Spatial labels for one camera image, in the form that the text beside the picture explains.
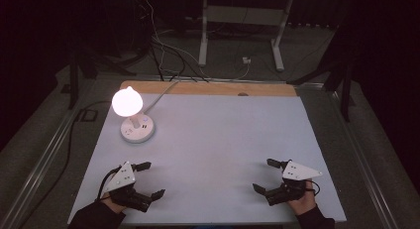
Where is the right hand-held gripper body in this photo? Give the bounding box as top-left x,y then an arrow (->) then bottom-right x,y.
264,160 -> 323,207

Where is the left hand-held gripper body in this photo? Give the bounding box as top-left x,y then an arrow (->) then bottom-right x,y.
103,161 -> 154,213

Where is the person's left hand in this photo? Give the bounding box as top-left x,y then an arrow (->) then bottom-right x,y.
100,193 -> 128,214

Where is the person's right hand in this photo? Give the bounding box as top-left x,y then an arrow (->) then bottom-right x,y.
286,178 -> 318,217

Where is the white globe desk lamp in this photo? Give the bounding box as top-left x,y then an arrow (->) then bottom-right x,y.
111,85 -> 156,144

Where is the light grey table mat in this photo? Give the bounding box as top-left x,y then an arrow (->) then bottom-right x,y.
67,92 -> 347,225

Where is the black tripod stand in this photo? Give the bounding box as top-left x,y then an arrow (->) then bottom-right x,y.
286,24 -> 360,123
65,40 -> 137,110

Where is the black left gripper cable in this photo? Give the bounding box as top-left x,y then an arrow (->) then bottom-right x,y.
96,165 -> 124,202

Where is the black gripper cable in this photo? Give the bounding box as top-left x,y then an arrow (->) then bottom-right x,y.
96,165 -> 124,202
305,178 -> 321,196

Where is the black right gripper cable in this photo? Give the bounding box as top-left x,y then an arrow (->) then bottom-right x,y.
305,178 -> 321,196

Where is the long black floor cable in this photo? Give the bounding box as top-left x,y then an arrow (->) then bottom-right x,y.
18,100 -> 113,225

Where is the aluminium floor rail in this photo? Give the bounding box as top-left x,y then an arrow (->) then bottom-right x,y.
296,82 -> 400,229
0,77 -> 100,229

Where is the white lamp cable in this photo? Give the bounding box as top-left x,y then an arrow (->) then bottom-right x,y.
142,80 -> 181,115

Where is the bundle of black cables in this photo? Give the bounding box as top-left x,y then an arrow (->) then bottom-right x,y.
132,0 -> 210,83

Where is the thin white floor cable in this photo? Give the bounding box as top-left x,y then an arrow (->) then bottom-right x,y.
144,0 -> 251,82

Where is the white metal stand frame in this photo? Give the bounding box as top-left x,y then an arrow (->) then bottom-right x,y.
198,0 -> 295,72

